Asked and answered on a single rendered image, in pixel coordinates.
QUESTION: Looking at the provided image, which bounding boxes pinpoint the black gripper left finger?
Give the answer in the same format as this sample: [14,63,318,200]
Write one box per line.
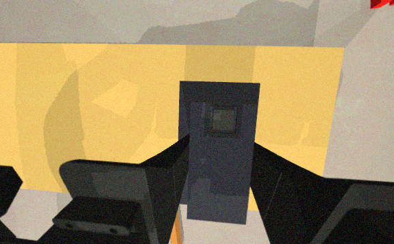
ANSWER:
[58,134,190,244]

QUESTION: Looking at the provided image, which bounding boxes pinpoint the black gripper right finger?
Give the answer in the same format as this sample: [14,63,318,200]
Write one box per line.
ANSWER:
[250,142,394,244]

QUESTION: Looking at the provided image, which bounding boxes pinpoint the orange-handled awl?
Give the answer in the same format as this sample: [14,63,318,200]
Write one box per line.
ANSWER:
[170,212,182,244]

